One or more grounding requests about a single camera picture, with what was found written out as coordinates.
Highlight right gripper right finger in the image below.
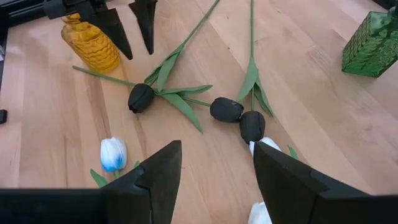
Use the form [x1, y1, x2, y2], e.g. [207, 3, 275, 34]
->
[253, 141, 398, 224]

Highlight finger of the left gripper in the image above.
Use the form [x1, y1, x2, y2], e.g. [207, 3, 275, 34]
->
[77, 6, 134, 61]
[128, 0, 159, 56]

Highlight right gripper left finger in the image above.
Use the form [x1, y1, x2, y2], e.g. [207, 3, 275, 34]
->
[0, 139, 183, 224]

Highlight black artificial tulip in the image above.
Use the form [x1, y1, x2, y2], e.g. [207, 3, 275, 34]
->
[127, 0, 221, 114]
[235, 0, 275, 144]
[72, 65, 246, 134]

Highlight yellow textured glass vase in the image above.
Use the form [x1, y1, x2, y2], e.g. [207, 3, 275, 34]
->
[60, 12, 121, 73]

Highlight green textured glass vase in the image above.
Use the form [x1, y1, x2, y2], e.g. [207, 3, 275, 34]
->
[341, 5, 398, 78]

